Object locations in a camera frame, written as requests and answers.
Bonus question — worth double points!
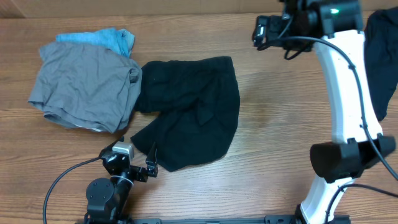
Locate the black shorts with white waistband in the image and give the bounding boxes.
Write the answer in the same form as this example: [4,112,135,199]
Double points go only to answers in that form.
[131,56,240,172]

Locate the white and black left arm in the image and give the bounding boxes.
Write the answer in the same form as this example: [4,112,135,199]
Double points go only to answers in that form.
[84,139,158,224]

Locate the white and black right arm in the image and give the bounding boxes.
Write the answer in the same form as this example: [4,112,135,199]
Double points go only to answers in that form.
[252,1,396,224]

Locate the grey folded garment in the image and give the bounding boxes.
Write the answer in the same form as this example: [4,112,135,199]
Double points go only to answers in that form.
[28,42,142,133]

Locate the black garment at right edge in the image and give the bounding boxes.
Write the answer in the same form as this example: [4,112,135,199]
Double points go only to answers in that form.
[364,7,397,121]

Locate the blue folded garment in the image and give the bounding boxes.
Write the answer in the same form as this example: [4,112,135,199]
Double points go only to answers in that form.
[55,28,135,58]

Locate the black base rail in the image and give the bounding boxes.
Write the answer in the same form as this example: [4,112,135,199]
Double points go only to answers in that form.
[74,214,351,224]

